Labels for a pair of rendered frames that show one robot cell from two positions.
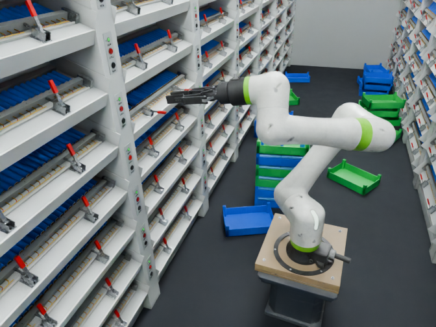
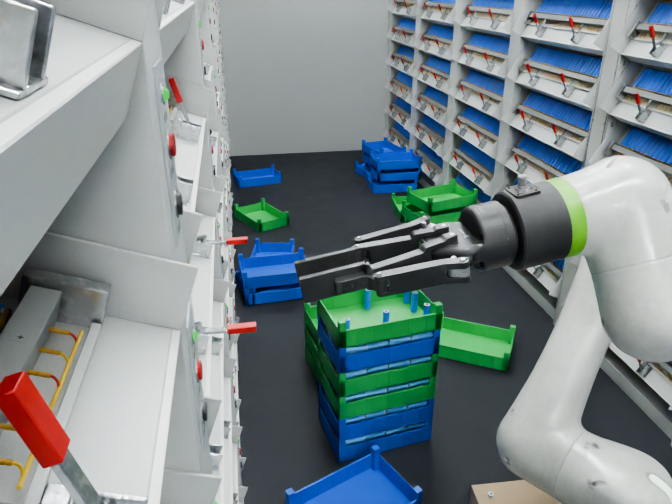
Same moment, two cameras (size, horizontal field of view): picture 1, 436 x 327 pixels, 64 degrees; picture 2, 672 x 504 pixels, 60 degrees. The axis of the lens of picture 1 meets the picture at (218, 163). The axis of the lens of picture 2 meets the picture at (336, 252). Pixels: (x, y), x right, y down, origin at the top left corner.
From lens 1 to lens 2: 0.82 m
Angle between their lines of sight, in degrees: 27
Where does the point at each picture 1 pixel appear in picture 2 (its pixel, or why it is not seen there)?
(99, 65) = (146, 216)
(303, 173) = (573, 386)
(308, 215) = (653, 491)
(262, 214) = (367, 477)
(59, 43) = (83, 101)
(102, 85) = (153, 303)
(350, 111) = not seen: hidden behind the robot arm
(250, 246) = not seen: outside the picture
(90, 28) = (116, 34)
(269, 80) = (645, 183)
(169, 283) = not seen: outside the picture
